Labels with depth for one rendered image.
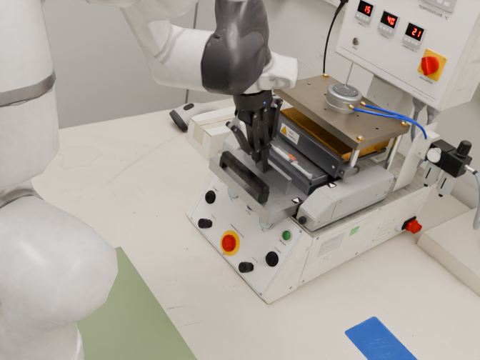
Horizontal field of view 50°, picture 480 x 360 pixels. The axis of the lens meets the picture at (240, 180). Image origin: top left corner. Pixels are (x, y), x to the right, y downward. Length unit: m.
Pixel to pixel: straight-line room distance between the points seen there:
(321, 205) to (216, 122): 0.59
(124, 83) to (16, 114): 2.24
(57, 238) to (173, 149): 1.06
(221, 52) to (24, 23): 0.39
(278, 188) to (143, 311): 0.39
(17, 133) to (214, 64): 0.39
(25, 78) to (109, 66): 2.17
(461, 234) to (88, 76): 1.83
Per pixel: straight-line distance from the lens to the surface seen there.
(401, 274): 1.36
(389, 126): 1.18
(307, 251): 1.12
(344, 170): 1.10
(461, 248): 1.46
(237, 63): 0.79
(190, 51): 0.82
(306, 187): 1.12
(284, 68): 0.93
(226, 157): 1.12
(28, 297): 0.56
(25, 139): 0.50
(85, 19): 2.51
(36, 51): 0.48
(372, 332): 1.20
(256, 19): 0.86
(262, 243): 1.17
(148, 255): 1.23
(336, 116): 1.16
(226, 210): 1.24
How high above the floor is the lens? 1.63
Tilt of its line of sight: 36 degrees down
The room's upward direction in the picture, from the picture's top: 11 degrees clockwise
